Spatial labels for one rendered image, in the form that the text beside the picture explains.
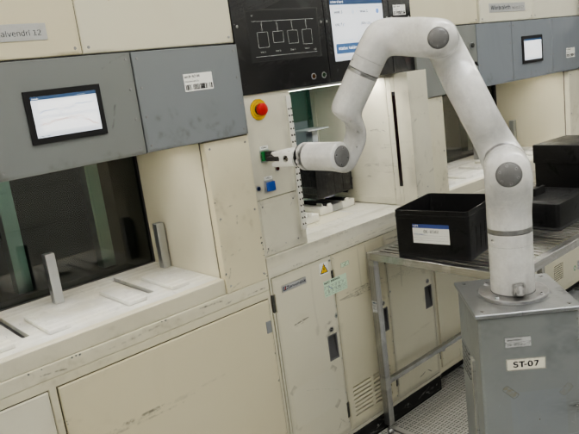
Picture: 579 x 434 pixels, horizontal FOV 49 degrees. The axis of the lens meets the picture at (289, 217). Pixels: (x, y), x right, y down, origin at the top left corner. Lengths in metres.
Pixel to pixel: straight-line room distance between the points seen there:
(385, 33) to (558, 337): 0.93
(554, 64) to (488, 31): 0.64
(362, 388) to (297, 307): 0.51
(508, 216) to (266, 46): 0.91
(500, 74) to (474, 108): 1.41
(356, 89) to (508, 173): 0.46
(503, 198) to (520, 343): 0.39
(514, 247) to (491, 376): 0.36
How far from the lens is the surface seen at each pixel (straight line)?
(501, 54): 3.17
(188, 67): 1.89
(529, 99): 3.90
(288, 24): 2.16
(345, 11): 2.35
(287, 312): 2.18
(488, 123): 1.77
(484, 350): 1.81
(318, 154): 1.81
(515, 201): 1.76
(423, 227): 2.24
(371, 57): 1.76
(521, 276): 1.84
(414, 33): 1.71
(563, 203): 2.54
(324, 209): 2.60
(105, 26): 1.79
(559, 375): 1.90
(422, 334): 2.79
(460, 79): 1.75
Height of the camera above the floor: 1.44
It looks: 12 degrees down
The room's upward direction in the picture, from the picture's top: 8 degrees counter-clockwise
